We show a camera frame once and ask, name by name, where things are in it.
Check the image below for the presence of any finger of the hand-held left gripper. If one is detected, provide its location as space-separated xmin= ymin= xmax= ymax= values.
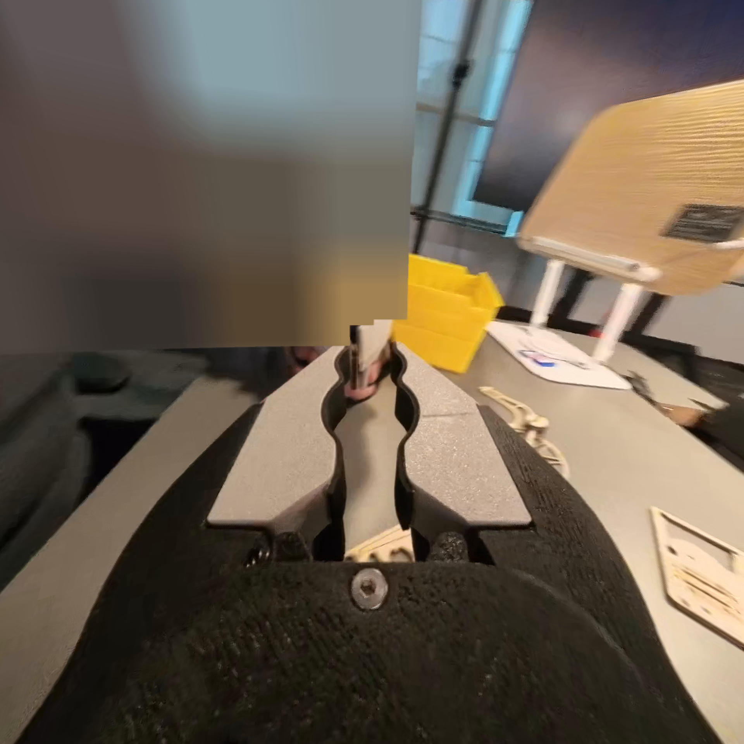
xmin=350 ymin=321 xmax=397 ymax=389

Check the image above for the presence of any white panel stand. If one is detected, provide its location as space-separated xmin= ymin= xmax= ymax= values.
xmin=484 ymin=257 xmax=660 ymax=391

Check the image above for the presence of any person's left hand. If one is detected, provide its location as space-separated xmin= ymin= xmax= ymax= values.
xmin=344 ymin=360 xmax=391 ymax=403

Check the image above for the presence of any black tripod pole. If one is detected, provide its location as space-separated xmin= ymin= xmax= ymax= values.
xmin=410 ymin=0 xmax=484 ymax=252

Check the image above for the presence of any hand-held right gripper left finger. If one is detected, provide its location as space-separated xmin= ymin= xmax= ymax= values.
xmin=206 ymin=345 xmax=351 ymax=531

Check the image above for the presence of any wooden part sheet with curved cutouts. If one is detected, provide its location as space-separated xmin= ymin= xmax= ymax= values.
xmin=344 ymin=525 xmax=416 ymax=563

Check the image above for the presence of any yellow plastic bin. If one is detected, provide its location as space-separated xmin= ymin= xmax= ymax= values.
xmin=392 ymin=253 xmax=506 ymax=374

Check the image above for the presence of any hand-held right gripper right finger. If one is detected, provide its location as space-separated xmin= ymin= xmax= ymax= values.
xmin=394 ymin=343 xmax=534 ymax=531

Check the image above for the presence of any rectangular wooden part sheet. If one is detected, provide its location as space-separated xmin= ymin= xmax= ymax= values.
xmin=650 ymin=506 xmax=744 ymax=650

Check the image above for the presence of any tan board panel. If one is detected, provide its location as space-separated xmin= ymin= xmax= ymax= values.
xmin=516 ymin=78 xmax=744 ymax=298

